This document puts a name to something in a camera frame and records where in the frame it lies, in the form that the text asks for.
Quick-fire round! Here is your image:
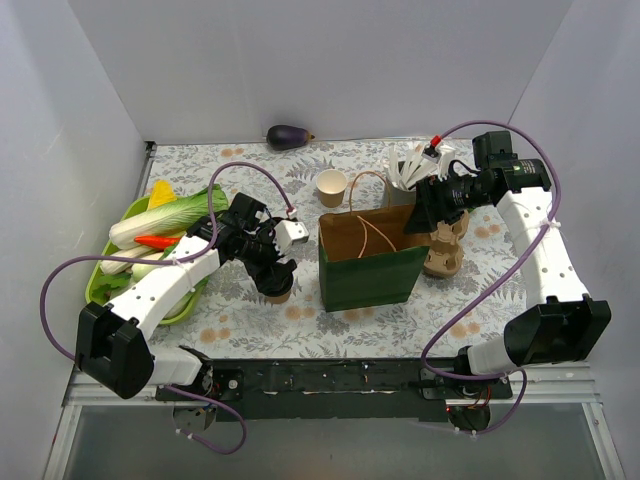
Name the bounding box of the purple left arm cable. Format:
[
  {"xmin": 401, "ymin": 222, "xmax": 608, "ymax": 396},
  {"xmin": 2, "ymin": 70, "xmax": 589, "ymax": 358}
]
[{"xmin": 39, "ymin": 161, "xmax": 299, "ymax": 455}]

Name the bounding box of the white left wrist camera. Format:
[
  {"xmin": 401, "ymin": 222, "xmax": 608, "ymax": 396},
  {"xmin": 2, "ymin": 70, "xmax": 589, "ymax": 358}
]
[{"xmin": 274, "ymin": 220, "xmax": 309, "ymax": 256}]

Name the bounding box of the grey straw holder cup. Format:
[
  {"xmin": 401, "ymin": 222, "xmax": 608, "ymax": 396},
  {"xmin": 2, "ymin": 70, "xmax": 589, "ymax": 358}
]
[{"xmin": 381, "ymin": 178, "xmax": 416, "ymax": 208}]

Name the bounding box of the large napa cabbage toy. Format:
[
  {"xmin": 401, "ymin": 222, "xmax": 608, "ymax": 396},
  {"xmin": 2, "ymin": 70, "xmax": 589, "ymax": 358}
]
[{"xmin": 109, "ymin": 189, "xmax": 209, "ymax": 250}]

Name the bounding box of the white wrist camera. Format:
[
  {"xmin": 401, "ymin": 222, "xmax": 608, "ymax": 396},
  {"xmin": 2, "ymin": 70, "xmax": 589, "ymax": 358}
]
[
  {"xmin": 426, "ymin": 143, "xmax": 457, "ymax": 180},
  {"xmin": 274, "ymin": 220, "xmax": 309, "ymax": 256}
]

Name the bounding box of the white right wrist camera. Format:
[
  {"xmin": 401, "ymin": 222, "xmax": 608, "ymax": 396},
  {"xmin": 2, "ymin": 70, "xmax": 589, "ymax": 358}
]
[{"xmin": 426, "ymin": 143, "xmax": 457, "ymax": 180}]

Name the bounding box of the brown paper coffee cup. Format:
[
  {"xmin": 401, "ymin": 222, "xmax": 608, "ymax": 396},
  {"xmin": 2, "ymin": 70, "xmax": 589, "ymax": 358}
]
[{"xmin": 265, "ymin": 290, "xmax": 291, "ymax": 305}]

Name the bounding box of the green plastic vegetable tray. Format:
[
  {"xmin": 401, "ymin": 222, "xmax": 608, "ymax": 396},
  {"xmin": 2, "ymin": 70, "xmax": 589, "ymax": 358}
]
[{"xmin": 85, "ymin": 196, "xmax": 209, "ymax": 326}]

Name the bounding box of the orange carrot toy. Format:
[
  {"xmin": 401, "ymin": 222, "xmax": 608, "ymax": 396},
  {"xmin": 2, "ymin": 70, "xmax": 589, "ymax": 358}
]
[{"xmin": 134, "ymin": 236, "xmax": 181, "ymax": 250}]

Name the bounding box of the yellow corn toy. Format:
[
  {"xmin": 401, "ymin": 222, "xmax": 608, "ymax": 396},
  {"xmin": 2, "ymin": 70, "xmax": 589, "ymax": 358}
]
[{"xmin": 147, "ymin": 180, "xmax": 177, "ymax": 210}]

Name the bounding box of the white daikon radish toy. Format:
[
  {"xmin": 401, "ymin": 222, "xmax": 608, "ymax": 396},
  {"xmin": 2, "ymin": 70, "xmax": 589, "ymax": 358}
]
[{"xmin": 99, "ymin": 245, "xmax": 166, "ymax": 275}]

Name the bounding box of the floral patterned table mat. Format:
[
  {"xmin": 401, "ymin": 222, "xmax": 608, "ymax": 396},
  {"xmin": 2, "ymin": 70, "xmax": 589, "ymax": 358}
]
[{"xmin": 148, "ymin": 140, "xmax": 526, "ymax": 359}]

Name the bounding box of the dark green paper bag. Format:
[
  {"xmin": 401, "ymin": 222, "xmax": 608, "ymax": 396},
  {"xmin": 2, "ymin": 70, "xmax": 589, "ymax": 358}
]
[{"xmin": 318, "ymin": 170, "xmax": 431, "ymax": 313}]

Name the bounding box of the aluminium frame rail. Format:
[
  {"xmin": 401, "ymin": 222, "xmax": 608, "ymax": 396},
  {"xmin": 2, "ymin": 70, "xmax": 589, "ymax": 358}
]
[{"xmin": 62, "ymin": 362, "xmax": 602, "ymax": 407}]

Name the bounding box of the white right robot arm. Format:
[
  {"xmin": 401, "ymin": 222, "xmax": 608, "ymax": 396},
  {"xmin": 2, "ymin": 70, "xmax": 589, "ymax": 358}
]
[{"xmin": 405, "ymin": 122, "xmax": 611, "ymax": 398}]

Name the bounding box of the brown cardboard cup carrier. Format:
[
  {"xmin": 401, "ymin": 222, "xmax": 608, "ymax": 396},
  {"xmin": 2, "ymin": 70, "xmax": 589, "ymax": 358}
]
[{"xmin": 423, "ymin": 210, "xmax": 470, "ymax": 278}]

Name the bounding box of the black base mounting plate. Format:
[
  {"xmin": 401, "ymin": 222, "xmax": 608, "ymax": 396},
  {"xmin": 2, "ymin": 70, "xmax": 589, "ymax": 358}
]
[{"xmin": 185, "ymin": 358, "xmax": 512, "ymax": 422}]

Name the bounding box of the purple eggplant toy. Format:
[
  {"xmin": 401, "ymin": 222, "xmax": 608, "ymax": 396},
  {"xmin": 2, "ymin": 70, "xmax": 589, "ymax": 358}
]
[{"xmin": 266, "ymin": 124, "xmax": 315, "ymax": 151}]

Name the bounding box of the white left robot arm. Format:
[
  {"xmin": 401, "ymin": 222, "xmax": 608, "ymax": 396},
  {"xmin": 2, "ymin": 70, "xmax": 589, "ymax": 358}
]
[{"xmin": 75, "ymin": 194, "xmax": 309, "ymax": 400}]

